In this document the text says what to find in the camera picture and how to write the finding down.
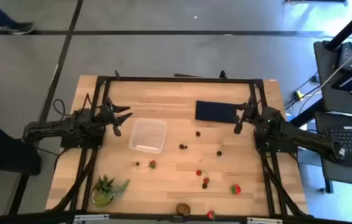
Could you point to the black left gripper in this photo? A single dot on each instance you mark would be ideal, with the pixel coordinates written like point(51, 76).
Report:
point(108, 113)

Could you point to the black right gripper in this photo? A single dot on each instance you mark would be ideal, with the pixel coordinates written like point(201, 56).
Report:
point(253, 112)

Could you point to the small red strawberry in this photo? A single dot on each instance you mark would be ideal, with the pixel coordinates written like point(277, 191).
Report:
point(206, 180)
point(198, 172)
point(210, 214)
point(152, 164)

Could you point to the large red strawberry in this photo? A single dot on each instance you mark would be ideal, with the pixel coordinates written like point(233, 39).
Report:
point(235, 189)

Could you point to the brown kiwi fruit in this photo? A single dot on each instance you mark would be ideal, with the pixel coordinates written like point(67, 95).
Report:
point(183, 209)

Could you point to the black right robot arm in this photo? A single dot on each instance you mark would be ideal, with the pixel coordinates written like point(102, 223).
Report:
point(303, 138)

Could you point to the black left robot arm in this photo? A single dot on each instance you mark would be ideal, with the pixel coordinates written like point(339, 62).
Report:
point(51, 129)

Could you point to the clear plastic tupperware container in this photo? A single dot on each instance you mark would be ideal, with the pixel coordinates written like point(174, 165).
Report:
point(147, 135)

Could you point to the dark blue cloth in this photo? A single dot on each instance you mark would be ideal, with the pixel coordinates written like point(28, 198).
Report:
point(214, 111)

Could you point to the yellow plug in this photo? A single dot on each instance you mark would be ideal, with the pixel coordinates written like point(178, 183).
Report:
point(299, 93)

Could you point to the black diagonal metal beam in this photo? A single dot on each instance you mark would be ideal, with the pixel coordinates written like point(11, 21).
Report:
point(350, 26)
point(306, 113)

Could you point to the black desk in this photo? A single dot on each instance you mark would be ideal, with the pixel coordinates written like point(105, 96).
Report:
point(326, 81)
point(321, 124)

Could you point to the green potted succulent plant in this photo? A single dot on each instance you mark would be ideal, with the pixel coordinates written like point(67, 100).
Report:
point(104, 193)

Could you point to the black power adapter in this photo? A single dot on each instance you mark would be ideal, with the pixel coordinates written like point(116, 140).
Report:
point(348, 56)

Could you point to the black metal table frame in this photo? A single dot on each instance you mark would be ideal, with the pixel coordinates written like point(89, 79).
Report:
point(178, 79)

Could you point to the silver metal bracket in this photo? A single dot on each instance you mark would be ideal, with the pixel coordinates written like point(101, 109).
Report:
point(264, 220)
point(91, 217)

